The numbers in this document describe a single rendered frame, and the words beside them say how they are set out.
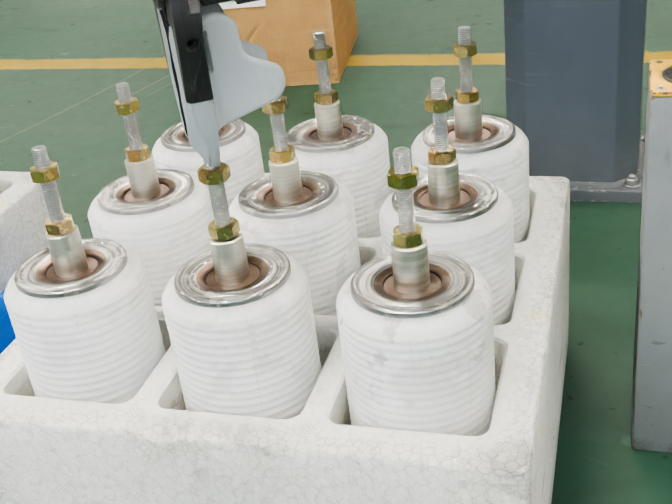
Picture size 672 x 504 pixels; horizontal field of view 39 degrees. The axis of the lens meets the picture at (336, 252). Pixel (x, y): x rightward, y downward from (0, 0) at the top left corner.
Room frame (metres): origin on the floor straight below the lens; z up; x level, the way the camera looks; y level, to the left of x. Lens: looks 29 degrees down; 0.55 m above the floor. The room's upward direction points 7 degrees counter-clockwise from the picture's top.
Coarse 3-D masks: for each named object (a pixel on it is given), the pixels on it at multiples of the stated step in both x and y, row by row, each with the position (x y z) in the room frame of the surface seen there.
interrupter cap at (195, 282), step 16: (208, 256) 0.56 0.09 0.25; (256, 256) 0.55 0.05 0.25; (272, 256) 0.55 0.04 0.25; (192, 272) 0.54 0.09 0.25; (208, 272) 0.54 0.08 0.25; (256, 272) 0.53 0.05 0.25; (272, 272) 0.53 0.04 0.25; (288, 272) 0.52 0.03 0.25; (176, 288) 0.52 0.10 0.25; (192, 288) 0.52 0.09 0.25; (208, 288) 0.52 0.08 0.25; (224, 288) 0.52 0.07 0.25; (240, 288) 0.51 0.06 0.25; (256, 288) 0.51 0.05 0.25; (272, 288) 0.51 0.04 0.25; (192, 304) 0.50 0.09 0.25; (208, 304) 0.50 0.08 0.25; (224, 304) 0.50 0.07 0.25; (240, 304) 0.50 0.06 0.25
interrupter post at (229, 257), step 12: (216, 240) 0.53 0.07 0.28; (228, 240) 0.53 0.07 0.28; (240, 240) 0.53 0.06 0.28; (216, 252) 0.52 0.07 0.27; (228, 252) 0.52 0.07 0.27; (240, 252) 0.53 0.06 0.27; (216, 264) 0.53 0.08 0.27; (228, 264) 0.52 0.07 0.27; (240, 264) 0.52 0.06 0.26; (216, 276) 0.53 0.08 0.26; (228, 276) 0.52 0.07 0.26; (240, 276) 0.52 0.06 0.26
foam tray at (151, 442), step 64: (320, 320) 0.58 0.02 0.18; (512, 320) 0.55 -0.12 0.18; (0, 384) 0.55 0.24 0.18; (320, 384) 0.50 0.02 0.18; (512, 384) 0.48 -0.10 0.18; (0, 448) 0.51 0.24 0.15; (64, 448) 0.49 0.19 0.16; (128, 448) 0.48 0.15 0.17; (192, 448) 0.46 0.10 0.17; (256, 448) 0.45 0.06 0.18; (320, 448) 0.44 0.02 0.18; (384, 448) 0.43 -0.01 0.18; (448, 448) 0.42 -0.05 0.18; (512, 448) 0.42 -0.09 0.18
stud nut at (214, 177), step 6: (222, 162) 0.54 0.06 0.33; (204, 168) 0.53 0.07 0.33; (222, 168) 0.53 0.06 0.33; (228, 168) 0.53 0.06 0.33; (198, 174) 0.53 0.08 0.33; (204, 174) 0.53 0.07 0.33; (210, 174) 0.52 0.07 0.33; (216, 174) 0.52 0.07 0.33; (222, 174) 0.53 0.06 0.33; (228, 174) 0.53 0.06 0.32; (204, 180) 0.53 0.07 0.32; (210, 180) 0.52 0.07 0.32; (216, 180) 0.52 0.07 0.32; (222, 180) 0.52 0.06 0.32
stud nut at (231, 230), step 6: (210, 222) 0.53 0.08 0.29; (234, 222) 0.53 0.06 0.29; (210, 228) 0.53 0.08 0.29; (216, 228) 0.53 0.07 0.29; (222, 228) 0.52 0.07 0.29; (228, 228) 0.52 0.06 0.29; (234, 228) 0.53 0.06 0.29; (210, 234) 0.53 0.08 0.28; (216, 234) 0.52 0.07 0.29; (222, 234) 0.52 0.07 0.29; (228, 234) 0.52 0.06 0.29; (234, 234) 0.53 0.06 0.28
